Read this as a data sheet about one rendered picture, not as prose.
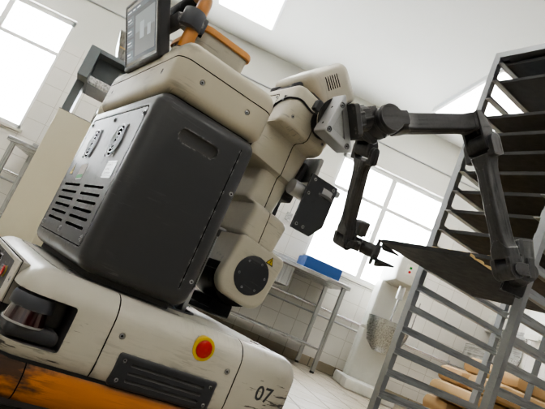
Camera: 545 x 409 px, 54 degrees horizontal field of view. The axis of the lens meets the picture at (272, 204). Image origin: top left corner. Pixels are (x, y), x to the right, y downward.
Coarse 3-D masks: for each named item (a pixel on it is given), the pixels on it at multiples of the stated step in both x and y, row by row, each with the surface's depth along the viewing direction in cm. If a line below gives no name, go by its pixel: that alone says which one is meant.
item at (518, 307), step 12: (540, 228) 187; (540, 240) 185; (540, 252) 185; (528, 288) 182; (516, 300) 182; (516, 312) 181; (516, 324) 180; (504, 336) 180; (504, 348) 178; (504, 360) 177; (492, 372) 178; (492, 384) 176; (492, 396) 175; (480, 408) 176; (492, 408) 175
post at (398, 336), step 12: (492, 72) 238; (492, 84) 237; (480, 108) 234; (456, 168) 230; (456, 180) 227; (444, 204) 226; (444, 216) 225; (432, 228) 225; (432, 240) 222; (420, 276) 219; (408, 300) 218; (408, 312) 216; (408, 324) 217; (396, 336) 215; (384, 360) 214; (384, 372) 212; (384, 384) 211; (372, 396) 211; (372, 408) 209
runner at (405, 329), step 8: (408, 328) 216; (416, 336) 219; (424, 336) 222; (432, 344) 225; (440, 344) 228; (448, 352) 231; (456, 352) 233; (464, 360) 237; (472, 360) 240; (480, 368) 243; (488, 368) 246
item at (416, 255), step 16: (384, 240) 203; (416, 256) 203; (432, 256) 192; (448, 256) 182; (464, 256) 173; (448, 272) 206; (464, 272) 195; (480, 272) 184; (464, 288) 224; (480, 288) 210; (496, 288) 198; (512, 304) 215; (528, 304) 203
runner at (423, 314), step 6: (414, 306) 218; (414, 312) 214; (420, 312) 220; (426, 312) 221; (426, 318) 218; (432, 318) 224; (438, 318) 226; (438, 324) 226; (444, 324) 228; (450, 330) 227; (456, 330) 232; (462, 336) 235; (468, 336) 237; (474, 342) 240; (480, 342) 242; (486, 348) 244; (492, 348) 247; (492, 354) 246
